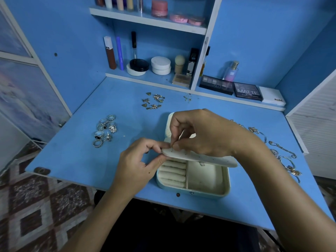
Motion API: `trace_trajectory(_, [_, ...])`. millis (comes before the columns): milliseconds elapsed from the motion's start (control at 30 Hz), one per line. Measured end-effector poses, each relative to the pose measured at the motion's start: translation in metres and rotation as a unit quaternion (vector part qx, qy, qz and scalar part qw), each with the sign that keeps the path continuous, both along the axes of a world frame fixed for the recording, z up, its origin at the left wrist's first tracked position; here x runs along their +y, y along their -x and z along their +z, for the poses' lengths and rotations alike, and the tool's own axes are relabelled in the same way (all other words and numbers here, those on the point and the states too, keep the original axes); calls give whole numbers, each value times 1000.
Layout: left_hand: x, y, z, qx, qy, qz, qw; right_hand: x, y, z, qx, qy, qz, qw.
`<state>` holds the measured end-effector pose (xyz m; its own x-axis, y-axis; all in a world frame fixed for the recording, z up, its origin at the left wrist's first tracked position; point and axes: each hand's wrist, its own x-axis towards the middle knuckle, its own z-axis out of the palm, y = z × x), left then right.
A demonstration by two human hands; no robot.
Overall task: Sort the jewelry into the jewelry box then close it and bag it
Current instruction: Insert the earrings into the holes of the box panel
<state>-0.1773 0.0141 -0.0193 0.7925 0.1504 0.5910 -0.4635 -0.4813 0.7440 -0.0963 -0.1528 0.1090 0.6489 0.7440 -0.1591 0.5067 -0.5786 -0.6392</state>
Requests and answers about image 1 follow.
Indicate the person's left hand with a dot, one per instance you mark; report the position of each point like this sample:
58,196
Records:
134,168

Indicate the person's left forearm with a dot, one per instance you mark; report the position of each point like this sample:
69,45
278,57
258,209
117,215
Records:
99,223

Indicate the white shelf unit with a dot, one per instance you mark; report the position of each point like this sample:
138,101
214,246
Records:
208,34

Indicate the tall beige cosmetic tube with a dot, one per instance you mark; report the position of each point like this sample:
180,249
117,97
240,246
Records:
120,3

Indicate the thin dark cosmetic bottle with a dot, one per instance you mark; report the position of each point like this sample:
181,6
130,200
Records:
203,64

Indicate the pile of small earrings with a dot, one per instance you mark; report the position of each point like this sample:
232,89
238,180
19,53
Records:
152,105

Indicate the short beige cosmetic tube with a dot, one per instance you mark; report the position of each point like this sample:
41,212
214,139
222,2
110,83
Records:
129,3

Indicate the beige makeup sponge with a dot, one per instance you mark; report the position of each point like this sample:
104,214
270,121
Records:
179,63

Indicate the white flat box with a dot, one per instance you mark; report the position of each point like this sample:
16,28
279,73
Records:
272,95

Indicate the person's right forearm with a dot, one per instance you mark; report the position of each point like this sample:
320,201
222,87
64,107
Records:
291,202

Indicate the small pink perfume bottle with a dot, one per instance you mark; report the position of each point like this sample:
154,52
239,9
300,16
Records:
230,73

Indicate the person's dark clothing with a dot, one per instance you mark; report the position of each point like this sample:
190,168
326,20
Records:
178,231

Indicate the pink flat compact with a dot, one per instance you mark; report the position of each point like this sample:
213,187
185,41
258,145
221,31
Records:
196,21
179,19

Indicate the pink round jar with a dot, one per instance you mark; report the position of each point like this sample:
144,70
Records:
159,8

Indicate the white slatted cabinet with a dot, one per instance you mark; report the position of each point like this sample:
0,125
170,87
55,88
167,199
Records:
320,133

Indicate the black cosmetic bottle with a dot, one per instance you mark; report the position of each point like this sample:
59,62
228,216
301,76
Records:
192,63

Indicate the black lettered eyeshadow palette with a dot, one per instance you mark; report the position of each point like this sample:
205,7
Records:
248,91

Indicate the white bowl black inside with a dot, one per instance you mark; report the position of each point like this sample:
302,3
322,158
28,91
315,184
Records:
138,65

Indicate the white tube blue label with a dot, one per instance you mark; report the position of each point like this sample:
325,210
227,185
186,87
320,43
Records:
108,2

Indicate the pile of silver rings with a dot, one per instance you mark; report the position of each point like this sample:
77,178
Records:
99,134

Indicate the square brown powder compact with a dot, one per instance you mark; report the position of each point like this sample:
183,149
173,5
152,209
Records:
181,79

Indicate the white round cream jar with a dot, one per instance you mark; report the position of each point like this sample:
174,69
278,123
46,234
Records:
160,65

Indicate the white framed marbled panel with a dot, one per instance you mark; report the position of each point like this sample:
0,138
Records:
26,97

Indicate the cream jewellery box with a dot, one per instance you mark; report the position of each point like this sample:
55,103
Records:
207,178

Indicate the brown lipstick tube white cap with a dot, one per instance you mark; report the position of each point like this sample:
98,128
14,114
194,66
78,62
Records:
111,55

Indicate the dark eyeshadow palette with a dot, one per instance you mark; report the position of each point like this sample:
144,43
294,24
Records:
216,85

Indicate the blue cosmetic tube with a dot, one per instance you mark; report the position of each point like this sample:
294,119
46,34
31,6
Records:
120,54

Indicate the person's right hand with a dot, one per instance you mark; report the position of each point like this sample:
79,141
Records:
210,133

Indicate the black makeup brush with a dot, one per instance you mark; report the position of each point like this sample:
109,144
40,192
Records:
134,44

